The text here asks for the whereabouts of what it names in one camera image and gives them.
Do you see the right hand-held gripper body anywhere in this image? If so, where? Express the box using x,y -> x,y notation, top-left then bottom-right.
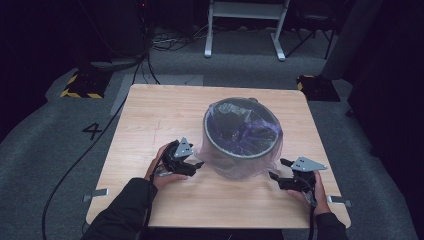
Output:
279,156 -> 329,194

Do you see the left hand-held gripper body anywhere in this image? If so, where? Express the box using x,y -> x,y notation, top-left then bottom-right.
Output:
160,136 -> 196,176

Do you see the grey bin with plastic bag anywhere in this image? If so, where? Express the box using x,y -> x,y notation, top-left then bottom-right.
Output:
194,97 -> 285,181

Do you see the grey round trash bin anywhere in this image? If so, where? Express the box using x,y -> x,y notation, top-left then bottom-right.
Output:
202,96 -> 284,180

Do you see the person's right hand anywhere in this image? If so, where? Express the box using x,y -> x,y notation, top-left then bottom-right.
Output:
286,169 -> 333,217

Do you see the person's left hand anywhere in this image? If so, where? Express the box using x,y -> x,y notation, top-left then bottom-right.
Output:
143,141 -> 190,191

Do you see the person's lap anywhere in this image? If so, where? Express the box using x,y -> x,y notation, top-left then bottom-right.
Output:
139,227 -> 285,240

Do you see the black yellow-striped floor base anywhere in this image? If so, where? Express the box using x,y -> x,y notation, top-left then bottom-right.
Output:
296,74 -> 341,103
60,70 -> 113,100

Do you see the grey column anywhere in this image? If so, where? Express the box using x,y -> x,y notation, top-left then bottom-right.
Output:
320,0 -> 385,81

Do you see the dark cabinet with red light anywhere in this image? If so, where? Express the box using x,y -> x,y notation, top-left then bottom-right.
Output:
79,0 -> 152,65

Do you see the black tripod stand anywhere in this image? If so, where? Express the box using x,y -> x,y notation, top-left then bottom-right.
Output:
285,6 -> 338,62

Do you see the white metal stand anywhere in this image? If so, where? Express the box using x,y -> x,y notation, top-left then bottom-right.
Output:
203,0 -> 291,63

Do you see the right hand-held gripper cable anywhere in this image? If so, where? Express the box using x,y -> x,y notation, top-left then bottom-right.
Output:
306,191 -> 318,240

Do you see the grey metal table bracket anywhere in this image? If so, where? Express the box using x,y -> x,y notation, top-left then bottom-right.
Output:
326,195 -> 353,208
82,187 -> 110,203

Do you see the long black floor cable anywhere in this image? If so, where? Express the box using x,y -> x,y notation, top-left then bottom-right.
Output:
41,56 -> 151,240

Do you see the bundle of floor cables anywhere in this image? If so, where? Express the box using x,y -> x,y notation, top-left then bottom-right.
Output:
150,23 -> 209,53

